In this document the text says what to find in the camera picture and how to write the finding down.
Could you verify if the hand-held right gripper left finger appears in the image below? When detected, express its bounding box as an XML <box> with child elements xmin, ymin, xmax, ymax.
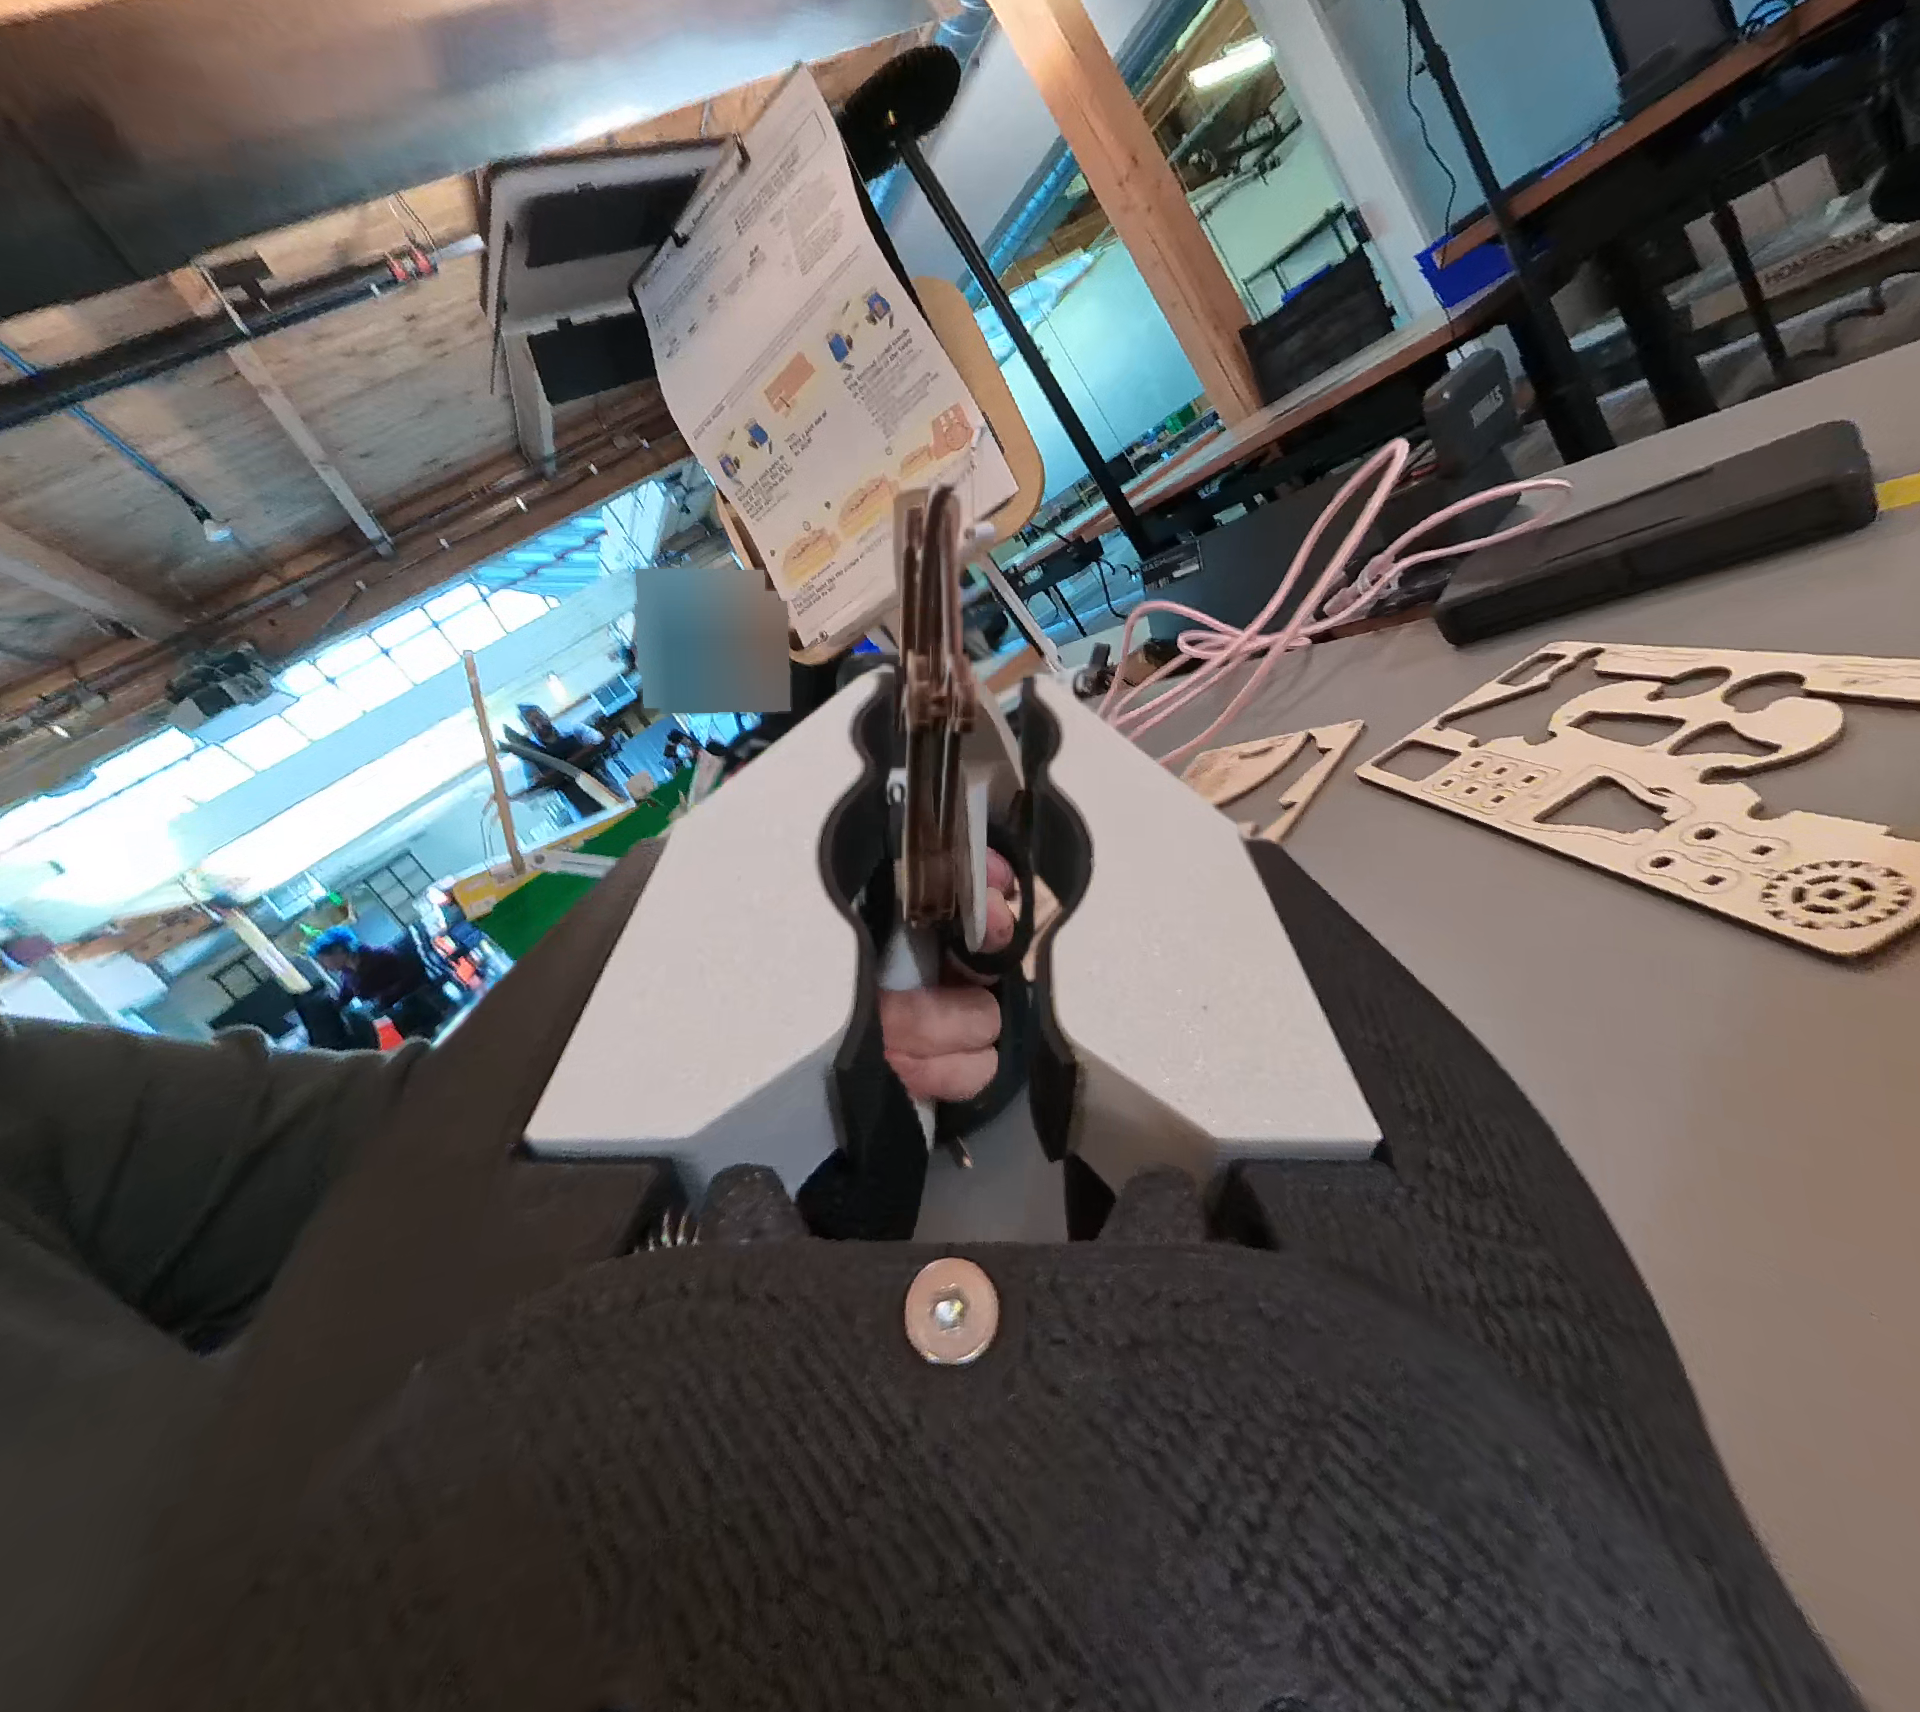
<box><xmin>524</xmin><ymin>670</ymin><xmax>908</xmax><ymax>1187</ymax></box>

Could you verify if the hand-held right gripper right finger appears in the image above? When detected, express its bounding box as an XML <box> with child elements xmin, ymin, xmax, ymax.
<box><xmin>1024</xmin><ymin>674</ymin><xmax>1383</xmax><ymax>1178</ymax></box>

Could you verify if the wooden model assembly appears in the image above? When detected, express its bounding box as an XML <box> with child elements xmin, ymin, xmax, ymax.
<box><xmin>894</xmin><ymin>484</ymin><xmax>979</xmax><ymax>998</ymax></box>

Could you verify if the person's left forearm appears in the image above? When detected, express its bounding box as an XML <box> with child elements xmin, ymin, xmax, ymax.
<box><xmin>0</xmin><ymin>1015</ymin><xmax>440</xmax><ymax>1362</ymax></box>

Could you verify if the person's left hand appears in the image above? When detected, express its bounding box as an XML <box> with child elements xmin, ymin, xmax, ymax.
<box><xmin>881</xmin><ymin>845</ymin><xmax>1037</xmax><ymax>1107</ymax></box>

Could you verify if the wooden sheet with curved cutouts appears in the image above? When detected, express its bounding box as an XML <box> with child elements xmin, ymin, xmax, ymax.
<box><xmin>1182</xmin><ymin>717</ymin><xmax>1367</xmax><ymax>845</ymax></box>

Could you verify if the wooden sheet with gear cutouts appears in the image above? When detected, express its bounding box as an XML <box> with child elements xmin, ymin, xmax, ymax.
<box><xmin>1355</xmin><ymin>639</ymin><xmax>1920</xmax><ymax>965</ymax></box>

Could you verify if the printed instruction sheet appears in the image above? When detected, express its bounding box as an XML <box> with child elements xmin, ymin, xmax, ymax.
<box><xmin>630</xmin><ymin>62</ymin><xmax>1025</xmax><ymax>652</ymax></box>

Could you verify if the black pole with round disc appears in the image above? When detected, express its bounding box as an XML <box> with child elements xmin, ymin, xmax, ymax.
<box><xmin>834</xmin><ymin>43</ymin><xmax>1190</xmax><ymax>574</ymax></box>

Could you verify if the long black case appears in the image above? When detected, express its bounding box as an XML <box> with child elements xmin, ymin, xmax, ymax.
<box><xmin>1432</xmin><ymin>420</ymin><xmax>1879</xmax><ymax>651</ymax></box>

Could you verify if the white box with dark panels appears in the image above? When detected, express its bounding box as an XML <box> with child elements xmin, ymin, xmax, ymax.
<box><xmin>475</xmin><ymin>139</ymin><xmax>731</xmax><ymax>473</ymax></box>

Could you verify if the blue bin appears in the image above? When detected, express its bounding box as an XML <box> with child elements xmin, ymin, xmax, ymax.
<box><xmin>1416</xmin><ymin>230</ymin><xmax>1506</xmax><ymax>315</ymax></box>

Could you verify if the black ceiling pipe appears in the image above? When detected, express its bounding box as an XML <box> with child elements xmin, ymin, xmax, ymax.
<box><xmin>0</xmin><ymin>247</ymin><xmax>485</xmax><ymax>432</ymax></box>

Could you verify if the black tripod stand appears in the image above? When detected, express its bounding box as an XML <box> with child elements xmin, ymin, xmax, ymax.
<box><xmin>1343</xmin><ymin>0</ymin><xmax>1625</xmax><ymax>458</ymax></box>

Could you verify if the wooden top desk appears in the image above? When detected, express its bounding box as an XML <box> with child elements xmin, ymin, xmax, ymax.
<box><xmin>1432</xmin><ymin>0</ymin><xmax>1920</xmax><ymax>432</ymax></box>

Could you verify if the black laptop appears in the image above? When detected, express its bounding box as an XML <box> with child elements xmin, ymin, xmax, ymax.
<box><xmin>1590</xmin><ymin>0</ymin><xmax>1746</xmax><ymax>121</ymax></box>

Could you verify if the pink cable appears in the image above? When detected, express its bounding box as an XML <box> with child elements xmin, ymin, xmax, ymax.
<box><xmin>1097</xmin><ymin>436</ymin><xmax>1572</xmax><ymax>742</ymax></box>

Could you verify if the wooden post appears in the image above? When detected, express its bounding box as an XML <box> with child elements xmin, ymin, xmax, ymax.
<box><xmin>895</xmin><ymin>0</ymin><xmax>1265</xmax><ymax>428</ymax></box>

